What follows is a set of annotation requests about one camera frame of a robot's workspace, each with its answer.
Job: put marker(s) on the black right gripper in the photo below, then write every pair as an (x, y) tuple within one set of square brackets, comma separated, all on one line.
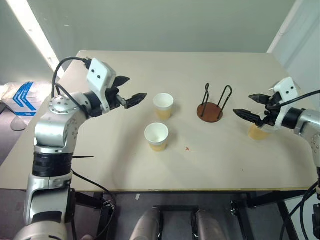
[(270, 112)]

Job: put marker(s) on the silver rounded robot leg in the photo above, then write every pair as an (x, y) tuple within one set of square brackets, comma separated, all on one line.
[(208, 226), (146, 225)]

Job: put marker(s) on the black metal table frame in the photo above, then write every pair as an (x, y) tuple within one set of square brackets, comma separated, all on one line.
[(242, 200)]

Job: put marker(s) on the white and yellow paper cup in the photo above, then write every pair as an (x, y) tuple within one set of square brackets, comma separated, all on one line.
[(163, 105), (156, 136), (256, 133)]

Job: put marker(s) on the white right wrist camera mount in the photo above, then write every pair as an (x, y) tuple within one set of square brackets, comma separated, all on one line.
[(287, 90)]

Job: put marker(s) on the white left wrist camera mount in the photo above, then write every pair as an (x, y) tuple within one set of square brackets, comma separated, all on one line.
[(100, 75)]

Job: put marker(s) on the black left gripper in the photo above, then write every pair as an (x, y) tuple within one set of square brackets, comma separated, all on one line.
[(112, 100)]

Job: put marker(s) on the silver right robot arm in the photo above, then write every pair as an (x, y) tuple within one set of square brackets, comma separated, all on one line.
[(306, 121)]

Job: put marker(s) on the white and blue cardboard box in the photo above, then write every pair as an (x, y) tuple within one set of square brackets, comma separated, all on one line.
[(21, 98)]

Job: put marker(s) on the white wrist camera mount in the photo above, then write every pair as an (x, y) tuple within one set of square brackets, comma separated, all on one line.
[(287, 90), (100, 75)]

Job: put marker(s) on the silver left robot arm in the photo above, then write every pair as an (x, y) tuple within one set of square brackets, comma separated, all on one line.
[(52, 130)]

